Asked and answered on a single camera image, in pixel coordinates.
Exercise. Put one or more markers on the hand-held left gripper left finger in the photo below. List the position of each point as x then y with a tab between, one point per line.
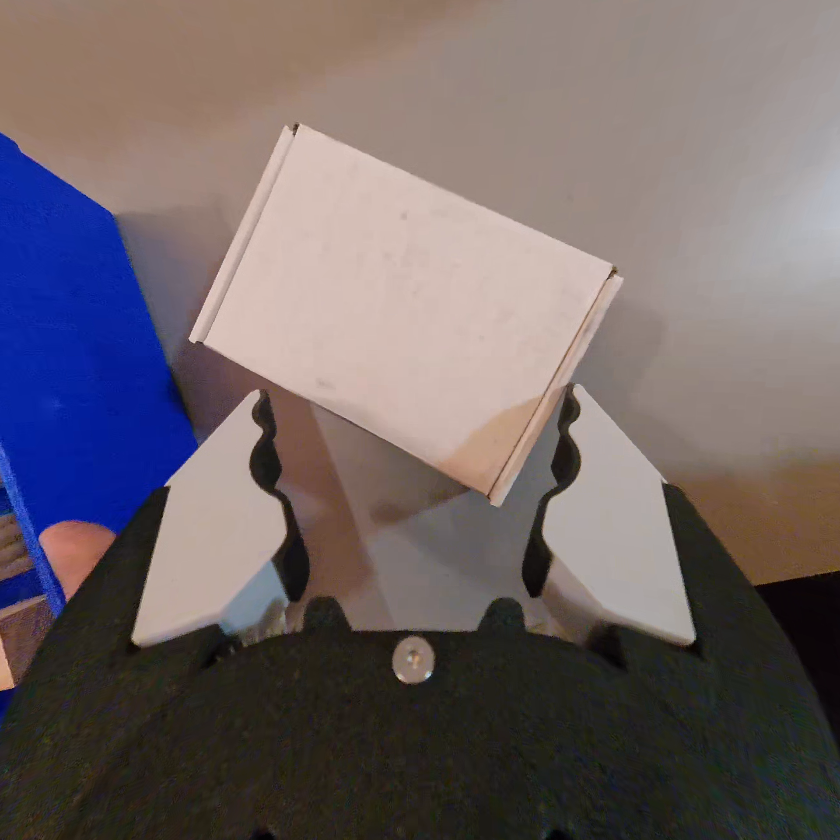
210	525

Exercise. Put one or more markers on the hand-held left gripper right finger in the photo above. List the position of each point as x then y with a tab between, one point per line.
617	525

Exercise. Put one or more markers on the blue plastic bin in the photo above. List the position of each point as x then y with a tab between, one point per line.
79	361

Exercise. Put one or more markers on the white cardboard mailer box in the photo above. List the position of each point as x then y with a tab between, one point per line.
407	295

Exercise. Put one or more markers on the grey desk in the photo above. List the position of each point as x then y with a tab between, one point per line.
656	164

